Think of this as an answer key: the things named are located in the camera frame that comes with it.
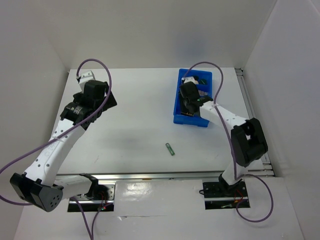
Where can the aluminium rail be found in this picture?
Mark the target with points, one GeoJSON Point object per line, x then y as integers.
{"type": "Point", "coordinates": [267, 165]}
{"type": "Point", "coordinates": [155, 176]}

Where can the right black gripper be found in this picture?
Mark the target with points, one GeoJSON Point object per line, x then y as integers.
{"type": "Point", "coordinates": [185, 109]}

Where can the green clear tube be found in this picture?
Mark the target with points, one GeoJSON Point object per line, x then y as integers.
{"type": "Point", "coordinates": [171, 151]}

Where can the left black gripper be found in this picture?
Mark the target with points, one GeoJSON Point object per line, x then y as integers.
{"type": "Point", "coordinates": [111, 103]}

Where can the clear eyeshadow palette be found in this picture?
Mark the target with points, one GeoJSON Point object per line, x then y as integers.
{"type": "Point", "coordinates": [202, 93]}

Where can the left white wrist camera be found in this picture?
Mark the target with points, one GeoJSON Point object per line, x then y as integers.
{"type": "Point", "coordinates": [85, 77]}

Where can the black gold lipstick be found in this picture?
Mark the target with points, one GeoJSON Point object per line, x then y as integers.
{"type": "Point", "coordinates": [187, 114]}

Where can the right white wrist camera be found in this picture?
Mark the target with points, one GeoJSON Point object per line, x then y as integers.
{"type": "Point", "coordinates": [192, 79]}

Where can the blue plastic organizer bin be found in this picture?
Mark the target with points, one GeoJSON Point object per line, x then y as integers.
{"type": "Point", "coordinates": [179, 106]}

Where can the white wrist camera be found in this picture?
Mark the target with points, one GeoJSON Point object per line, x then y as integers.
{"type": "Point", "coordinates": [85, 77]}
{"type": "Point", "coordinates": [192, 79]}

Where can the aluminium rail front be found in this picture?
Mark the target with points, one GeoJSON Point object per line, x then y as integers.
{"type": "Point", "coordinates": [155, 176]}

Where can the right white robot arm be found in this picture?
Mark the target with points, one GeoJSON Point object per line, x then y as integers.
{"type": "Point", "coordinates": [245, 136]}

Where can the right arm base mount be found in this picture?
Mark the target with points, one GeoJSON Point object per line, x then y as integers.
{"type": "Point", "coordinates": [217, 199]}

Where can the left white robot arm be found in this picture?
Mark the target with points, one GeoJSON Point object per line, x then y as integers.
{"type": "Point", "coordinates": [39, 184]}

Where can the aluminium rail right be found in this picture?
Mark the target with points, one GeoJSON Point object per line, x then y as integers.
{"type": "Point", "coordinates": [267, 165]}

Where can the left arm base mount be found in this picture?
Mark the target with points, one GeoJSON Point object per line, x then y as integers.
{"type": "Point", "coordinates": [102, 202]}

